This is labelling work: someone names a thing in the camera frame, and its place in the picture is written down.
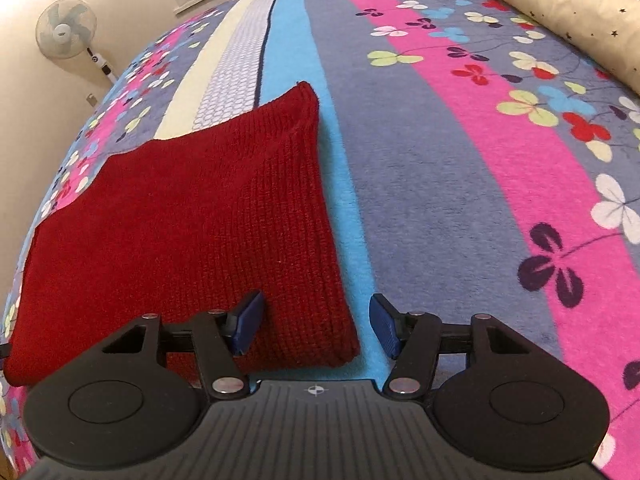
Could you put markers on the wall socket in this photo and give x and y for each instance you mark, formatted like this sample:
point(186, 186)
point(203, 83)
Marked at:
point(91, 99)

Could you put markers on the red knitted sweater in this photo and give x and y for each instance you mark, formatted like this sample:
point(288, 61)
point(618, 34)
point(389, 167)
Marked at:
point(190, 220)

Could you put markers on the cream patterned pillow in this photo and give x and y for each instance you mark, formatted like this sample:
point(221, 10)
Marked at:
point(565, 5)

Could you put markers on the floral striped blanket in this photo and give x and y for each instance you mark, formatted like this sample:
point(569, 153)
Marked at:
point(440, 200)

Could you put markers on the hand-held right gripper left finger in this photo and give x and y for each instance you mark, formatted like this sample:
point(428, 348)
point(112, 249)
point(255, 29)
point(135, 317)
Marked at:
point(247, 322)

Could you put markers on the white standing fan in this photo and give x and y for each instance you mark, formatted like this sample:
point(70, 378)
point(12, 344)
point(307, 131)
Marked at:
point(67, 27)

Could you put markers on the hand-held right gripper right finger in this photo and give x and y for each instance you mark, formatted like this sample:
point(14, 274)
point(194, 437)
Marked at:
point(385, 325)

